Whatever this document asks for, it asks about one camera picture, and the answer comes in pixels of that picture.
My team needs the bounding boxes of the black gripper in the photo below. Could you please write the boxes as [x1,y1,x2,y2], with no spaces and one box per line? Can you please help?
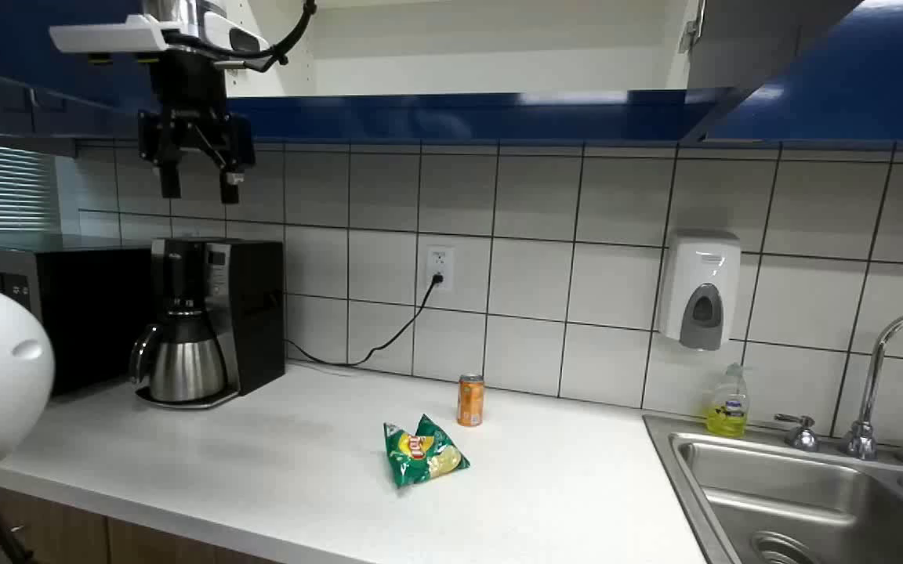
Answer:
[133,43,261,205]

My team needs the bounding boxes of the green chips packet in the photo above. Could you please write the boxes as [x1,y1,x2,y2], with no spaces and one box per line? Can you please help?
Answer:
[379,412,474,496]

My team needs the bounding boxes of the blue cabinet door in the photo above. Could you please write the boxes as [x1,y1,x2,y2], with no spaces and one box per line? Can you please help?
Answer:
[0,0,153,111]
[680,0,903,148]

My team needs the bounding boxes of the wooden base cabinet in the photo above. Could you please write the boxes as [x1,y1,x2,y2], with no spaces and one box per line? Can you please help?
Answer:
[0,483,280,564]

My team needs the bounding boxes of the metal cabinet hinge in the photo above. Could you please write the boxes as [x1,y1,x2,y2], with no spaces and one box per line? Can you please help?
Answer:
[680,0,707,55]

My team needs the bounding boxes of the black coffee maker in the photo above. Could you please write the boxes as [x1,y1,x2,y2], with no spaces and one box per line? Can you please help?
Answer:
[133,235,287,412]

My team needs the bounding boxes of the black microwave oven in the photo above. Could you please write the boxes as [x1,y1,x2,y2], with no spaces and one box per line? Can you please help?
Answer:
[0,243,157,402]

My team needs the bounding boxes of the steel coffee carafe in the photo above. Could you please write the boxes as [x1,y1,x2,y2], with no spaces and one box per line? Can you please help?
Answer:
[129,309,230,406]

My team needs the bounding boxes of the window blinds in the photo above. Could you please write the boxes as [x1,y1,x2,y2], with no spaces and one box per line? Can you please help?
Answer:
[0,134,61,240]

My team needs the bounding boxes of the orange drink can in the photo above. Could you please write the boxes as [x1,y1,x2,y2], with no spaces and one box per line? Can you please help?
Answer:
[454,373,489,429]

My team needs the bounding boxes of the yellow dish soap bottle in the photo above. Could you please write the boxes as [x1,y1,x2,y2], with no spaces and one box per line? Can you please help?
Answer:
[702,361,751,440]

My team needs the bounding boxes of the stainless steel sink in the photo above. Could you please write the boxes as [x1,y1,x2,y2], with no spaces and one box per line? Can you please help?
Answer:
[640,412,903,564]

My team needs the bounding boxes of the chrome sink faucet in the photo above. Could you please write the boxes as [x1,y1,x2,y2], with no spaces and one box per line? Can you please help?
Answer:
[772,303,903,470]

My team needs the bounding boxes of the white wall outlet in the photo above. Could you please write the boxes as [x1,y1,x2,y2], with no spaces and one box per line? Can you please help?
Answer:
[420,243,457,295]

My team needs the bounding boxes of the black power cord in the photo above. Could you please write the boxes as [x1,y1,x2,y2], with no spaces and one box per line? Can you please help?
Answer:
[283,273,448,370]

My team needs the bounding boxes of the blue wall cabinet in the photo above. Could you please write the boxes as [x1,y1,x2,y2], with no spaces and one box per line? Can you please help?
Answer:
[0,0,903,161]

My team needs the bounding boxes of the white wall soap dispenser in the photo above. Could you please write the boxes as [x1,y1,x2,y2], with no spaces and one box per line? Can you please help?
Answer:
[654,231,744,355]

